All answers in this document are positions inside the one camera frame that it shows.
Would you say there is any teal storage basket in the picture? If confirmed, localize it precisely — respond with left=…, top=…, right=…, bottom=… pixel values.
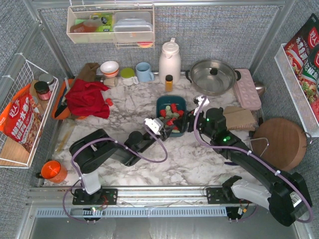
left=156, top=96, right=186, bottom=125

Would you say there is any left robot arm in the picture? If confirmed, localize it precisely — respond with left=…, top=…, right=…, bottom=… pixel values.
left=69, top=118, right=174, bottom=206

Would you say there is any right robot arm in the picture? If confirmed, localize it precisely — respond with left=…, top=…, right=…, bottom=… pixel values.
left=172, top=96, right=314, bottom=227

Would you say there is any brown cardboard sheet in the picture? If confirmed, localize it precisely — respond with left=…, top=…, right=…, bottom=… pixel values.
left=223, top=106, right=257, bottom=130

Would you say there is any pink egg tray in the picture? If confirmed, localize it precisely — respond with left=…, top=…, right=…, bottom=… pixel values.
left=233, top=68, right=261, bottom=111

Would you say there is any steel pot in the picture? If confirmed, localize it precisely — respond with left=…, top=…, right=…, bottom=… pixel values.
left=185, top=59, right=241, bottom=97

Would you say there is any orange juice bottle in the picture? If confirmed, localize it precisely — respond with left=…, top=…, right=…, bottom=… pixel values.
left=165, top=75, right=173, bottom=92

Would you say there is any green lidded cup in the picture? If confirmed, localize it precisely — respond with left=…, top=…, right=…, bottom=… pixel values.
left=120, top=68, right=139, bottom=86

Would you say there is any blue mug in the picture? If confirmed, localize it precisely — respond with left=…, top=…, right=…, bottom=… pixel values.
left=136, top=62, right=155, bottom=83

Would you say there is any round wooden board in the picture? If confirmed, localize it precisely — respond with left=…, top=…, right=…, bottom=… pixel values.
left=251, top=118, right=307, bottom=171

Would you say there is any white thermos jug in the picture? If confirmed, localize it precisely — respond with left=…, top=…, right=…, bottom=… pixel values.
left=159, top=38, right=181, bottom=84

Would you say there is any white orange bowl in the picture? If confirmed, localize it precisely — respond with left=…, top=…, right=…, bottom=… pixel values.
left=100, top=61, right=119, bottom=77

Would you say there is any red cloth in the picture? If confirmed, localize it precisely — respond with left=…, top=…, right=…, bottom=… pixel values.
left=65, top=79, right=110, bottom=119

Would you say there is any white mesh rack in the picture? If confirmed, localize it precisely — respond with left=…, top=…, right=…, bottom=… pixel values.
left=274, top=43, right=319, bottom=137

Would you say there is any olive brown cloth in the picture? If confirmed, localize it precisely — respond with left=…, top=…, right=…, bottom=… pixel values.
left=77, top=62, right=100, bottom=82

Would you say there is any orange tray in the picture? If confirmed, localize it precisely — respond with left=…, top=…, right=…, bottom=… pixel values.
left=51, top=81, right=86, bottom=120

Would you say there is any black knife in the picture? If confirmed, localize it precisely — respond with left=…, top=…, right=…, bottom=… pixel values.
left=54, top=104, right=67, bottom=118

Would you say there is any clear plastic food box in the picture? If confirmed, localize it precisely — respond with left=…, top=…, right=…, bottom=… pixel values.
left=113, top=11, right=153, bottom=43

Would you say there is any red seasoning packet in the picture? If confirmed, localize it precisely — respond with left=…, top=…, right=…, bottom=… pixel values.
left=284, top=13, right=319, bottom=120

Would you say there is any orange mug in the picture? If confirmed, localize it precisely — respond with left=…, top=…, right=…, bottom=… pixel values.
left=36, top=160, right=68, bottom=184

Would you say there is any green drink bottle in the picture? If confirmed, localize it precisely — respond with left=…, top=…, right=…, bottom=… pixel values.
left=90, top=13, right=114, bottom=32

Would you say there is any metal lid jar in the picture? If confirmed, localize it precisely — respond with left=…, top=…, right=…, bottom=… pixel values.
left=38, top=73, right=55, bottom=91

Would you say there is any dark lid jar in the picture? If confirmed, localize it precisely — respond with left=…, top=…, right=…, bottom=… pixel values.
left=34, top=81, right=51, bottom=101

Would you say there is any red snack bag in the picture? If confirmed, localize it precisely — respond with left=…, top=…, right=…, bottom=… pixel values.
left=0, top=84, right=42, bottom=153

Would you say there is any clear wall shelf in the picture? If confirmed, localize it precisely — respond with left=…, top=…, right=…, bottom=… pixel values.
left=66, top=3, right=155, bottom=48

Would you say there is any white wire basket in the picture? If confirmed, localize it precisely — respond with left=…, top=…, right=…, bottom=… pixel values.
left=0, top=53, right=59, bottom=168

